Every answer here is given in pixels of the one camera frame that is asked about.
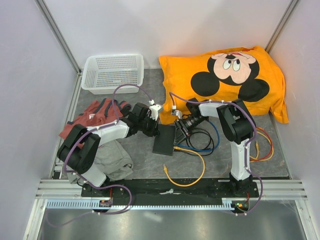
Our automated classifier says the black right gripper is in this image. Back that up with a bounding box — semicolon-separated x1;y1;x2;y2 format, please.
174;115;207;145

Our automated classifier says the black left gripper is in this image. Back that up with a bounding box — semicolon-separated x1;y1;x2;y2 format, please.
138;114;160;138

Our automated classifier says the blue ethernet cable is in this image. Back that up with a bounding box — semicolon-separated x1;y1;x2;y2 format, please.
173;119;221;152

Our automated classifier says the long yellow ethernet cable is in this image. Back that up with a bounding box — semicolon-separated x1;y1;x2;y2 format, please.
162;146;206;187

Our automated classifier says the black ethernet cable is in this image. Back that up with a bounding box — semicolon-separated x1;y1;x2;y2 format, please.
182;113;216;157

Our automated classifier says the black network switch box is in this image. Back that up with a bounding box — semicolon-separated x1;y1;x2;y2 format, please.
152;124;176;156

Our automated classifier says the red ethernet cable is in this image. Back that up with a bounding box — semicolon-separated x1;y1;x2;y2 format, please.
249;127;273;163

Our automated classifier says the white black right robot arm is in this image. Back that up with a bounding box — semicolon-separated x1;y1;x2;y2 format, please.
174;98;259;197

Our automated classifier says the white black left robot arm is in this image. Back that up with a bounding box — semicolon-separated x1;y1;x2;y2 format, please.
57;100;163;197

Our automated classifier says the grey cloth garment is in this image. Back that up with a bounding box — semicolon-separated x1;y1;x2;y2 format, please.
65;138;134;185

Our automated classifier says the red cloth garment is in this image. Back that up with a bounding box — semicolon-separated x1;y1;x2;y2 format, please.
59;98;132;140

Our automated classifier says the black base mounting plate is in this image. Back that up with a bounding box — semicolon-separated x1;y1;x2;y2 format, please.
81;177;259;200

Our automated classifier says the white perforated plastic basket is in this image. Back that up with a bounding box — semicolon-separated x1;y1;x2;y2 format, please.
81;54;144;95

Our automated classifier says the orange Mickey Mouse pillow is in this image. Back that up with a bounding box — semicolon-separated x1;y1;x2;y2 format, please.
158;46;289;125

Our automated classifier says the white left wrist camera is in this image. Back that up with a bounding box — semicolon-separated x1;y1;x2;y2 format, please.
148;99;163;121

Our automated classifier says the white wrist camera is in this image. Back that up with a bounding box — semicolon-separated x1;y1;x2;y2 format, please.
171;105;183;119
148;99;163;121

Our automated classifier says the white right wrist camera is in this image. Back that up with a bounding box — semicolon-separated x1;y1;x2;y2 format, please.
171;105;183;119

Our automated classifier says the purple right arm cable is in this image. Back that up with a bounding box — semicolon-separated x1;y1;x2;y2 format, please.
169;91;263;216

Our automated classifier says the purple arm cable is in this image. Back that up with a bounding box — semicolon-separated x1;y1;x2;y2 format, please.
62;83;153;188
169;91;263;216

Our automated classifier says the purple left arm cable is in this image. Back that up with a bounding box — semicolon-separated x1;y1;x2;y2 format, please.
62;83;153;188

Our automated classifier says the grey slotted cable duct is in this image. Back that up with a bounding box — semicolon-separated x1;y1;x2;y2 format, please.
46;199;235;211

